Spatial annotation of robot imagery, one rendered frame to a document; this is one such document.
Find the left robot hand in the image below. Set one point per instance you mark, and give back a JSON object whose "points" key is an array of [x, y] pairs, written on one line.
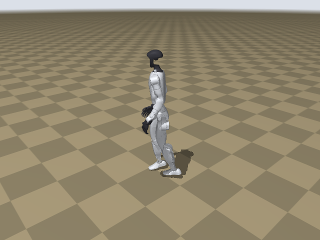
{"points": [[145, 126]]}

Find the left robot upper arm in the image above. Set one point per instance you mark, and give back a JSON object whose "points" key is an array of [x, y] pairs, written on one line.
{"points": [[155, 82]]}

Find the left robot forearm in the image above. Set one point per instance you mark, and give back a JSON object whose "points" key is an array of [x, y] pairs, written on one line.
{"points": [[156, 108]]}

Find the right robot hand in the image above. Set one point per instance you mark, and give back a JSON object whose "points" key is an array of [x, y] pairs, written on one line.
{"points": [[147, 110]]}

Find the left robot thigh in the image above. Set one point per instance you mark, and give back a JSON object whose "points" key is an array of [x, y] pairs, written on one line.
{"points": [[161, 135]]}

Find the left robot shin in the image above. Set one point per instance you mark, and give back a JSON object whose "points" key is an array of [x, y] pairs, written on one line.
{"points": [[169, 158]]}

